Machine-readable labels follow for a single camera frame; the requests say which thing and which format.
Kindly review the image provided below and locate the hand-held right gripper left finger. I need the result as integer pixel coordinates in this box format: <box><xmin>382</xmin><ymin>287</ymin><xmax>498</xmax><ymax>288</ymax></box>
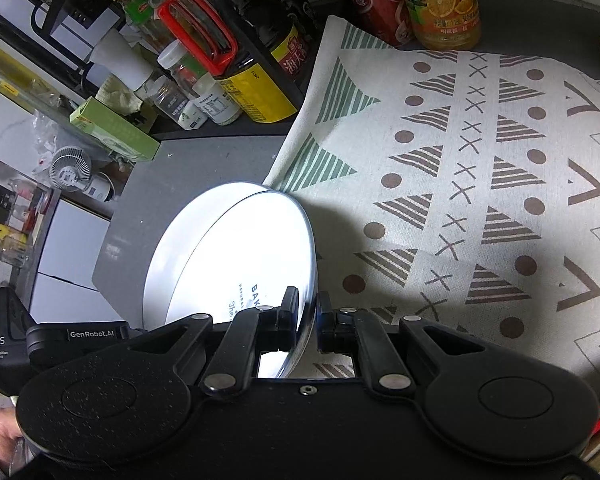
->
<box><xmin>127</xmin><ymin>286</ymin><xmax>300</xmax><ymax>395</ymax></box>

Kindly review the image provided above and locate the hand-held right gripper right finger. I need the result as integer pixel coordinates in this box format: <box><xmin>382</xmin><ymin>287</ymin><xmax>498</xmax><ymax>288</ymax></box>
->
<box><xmin>316</xmin><ymin>291</ymin><xmax>483</xmax><ymax>395</ymax></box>

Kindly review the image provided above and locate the white printed plate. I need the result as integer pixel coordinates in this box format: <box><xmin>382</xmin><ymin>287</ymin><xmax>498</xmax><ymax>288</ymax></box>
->
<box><xmin>144</xmin><ymin>181</ymin><xmax>317</xmax><ymax>380</ymax></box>

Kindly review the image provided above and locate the person's left hand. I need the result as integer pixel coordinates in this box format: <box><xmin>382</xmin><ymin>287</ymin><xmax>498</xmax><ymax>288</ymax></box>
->
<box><xmin>0</xmin><ymin>406</ymin><xmax>25</xmax><ymax>463</ymax></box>

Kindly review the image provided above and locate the white storage box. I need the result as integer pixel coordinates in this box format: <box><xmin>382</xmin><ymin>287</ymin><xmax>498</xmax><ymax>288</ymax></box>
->
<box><xmin>27</xmin><ymin>195</ymin><xmax>117</xmax><ymax>327</ymax></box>

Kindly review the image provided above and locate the patterned fringed table cloth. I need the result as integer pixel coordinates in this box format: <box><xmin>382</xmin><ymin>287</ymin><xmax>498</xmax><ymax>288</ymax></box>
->
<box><xmin>262</xmin><ymin>15</ymin><xmax>600</xmax><ymax>392</ymax></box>

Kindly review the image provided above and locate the small white fan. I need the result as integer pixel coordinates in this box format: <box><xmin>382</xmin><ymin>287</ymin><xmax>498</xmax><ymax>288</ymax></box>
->
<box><xmin>50</xmin><ymin>146</ymin><xmax>118</xmax><ymax>204</ymax></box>

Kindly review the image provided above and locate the green cardboard box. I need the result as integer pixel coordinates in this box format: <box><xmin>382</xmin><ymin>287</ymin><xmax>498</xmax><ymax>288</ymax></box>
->
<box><xmin>69</xmin><ymin>96</ymin><xmax>161</xmax><ymax>162</ymax></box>

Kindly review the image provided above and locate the small green label bottle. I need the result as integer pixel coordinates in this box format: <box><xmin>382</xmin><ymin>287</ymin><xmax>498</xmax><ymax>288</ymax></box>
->
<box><xmin>175</xmin><ymin>105</ymin><xmax>209</xmax><ymax>132</ymax></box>

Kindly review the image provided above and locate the white capped pill bottle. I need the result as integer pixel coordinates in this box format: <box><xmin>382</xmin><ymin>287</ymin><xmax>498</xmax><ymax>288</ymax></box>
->
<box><xmin>192</xmin><ymin>72</ymin><xmax>244</xmax><ymax>127</ymax></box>

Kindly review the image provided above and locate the yellow label dark bottle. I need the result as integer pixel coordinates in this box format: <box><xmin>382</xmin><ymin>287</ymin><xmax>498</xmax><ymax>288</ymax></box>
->
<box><xmin>215</xmin><ymin>55</ymin><xmax>299</xmax><ymax>124</ymax></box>

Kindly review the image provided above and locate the crumpled white tissue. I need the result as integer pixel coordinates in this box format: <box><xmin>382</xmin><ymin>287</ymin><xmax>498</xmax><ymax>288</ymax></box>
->
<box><xmin>95</xmin><ymin>77</ymin><xmax>144</xmax><ymax>114</ymax></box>

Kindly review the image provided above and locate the clear jar with white cap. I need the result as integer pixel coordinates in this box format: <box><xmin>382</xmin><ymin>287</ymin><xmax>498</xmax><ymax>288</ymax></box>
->
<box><xmin>157</xmin><ymin>40</ymin><xmax>202</xmax><ymax>97</ymax></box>

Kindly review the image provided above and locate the white paper cup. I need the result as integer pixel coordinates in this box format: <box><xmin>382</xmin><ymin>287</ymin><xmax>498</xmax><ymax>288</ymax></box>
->
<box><xmin>87</xmin><ymin>27</ymin><xmax>154</xmax><ymax>92</ymax></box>

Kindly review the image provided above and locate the dark soy sauce bottle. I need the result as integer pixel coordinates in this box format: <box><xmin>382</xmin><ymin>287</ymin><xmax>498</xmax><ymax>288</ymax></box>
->
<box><xmin>230</xmin><ymin>0</ymin><xmax>314</xmax><ymax>87</ymax></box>

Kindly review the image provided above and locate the black metal shelf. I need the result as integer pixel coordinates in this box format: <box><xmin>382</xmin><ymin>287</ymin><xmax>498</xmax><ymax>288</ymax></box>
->
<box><xmin>0</xmin><ymin>0</ymin><xmax>131</xmax><ymax>77</ymax></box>

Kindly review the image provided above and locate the red lidded jar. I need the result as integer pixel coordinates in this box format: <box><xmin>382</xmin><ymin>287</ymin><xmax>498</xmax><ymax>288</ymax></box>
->
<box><xmin>329</xmin><ymin>0</ymin><xmax>417</xmax><ymax>49</ymax></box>

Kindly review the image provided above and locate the yellow capped bottle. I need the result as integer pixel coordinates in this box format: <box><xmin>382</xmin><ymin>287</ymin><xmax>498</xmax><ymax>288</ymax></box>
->
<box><xmin>110</xmin><ymin>0</ymin><xmax>152</xmax><ymax>27</ymax></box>

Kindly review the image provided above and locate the orange juice bottle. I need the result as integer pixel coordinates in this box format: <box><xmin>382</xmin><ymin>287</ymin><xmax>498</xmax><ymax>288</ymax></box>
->
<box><xmin>392</xmin><ymin>0</ymin><xmax>482</xmax><ymax>52</ymax></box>

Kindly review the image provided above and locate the red plastic frame tool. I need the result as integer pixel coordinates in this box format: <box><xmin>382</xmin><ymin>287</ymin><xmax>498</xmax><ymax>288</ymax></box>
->
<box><xmin>157</xmin><ymin>0</ymin><xmax>239</xmax><ymax>79</ymax></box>

